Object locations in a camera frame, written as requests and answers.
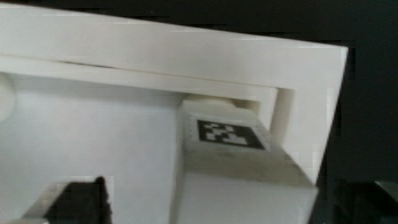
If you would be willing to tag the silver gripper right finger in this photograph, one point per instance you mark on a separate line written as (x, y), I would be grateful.
(367, 203)

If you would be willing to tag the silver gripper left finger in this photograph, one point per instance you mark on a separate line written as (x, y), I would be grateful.
(72, 204)

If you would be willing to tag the white square table top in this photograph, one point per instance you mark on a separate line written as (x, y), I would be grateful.
(88, 129)

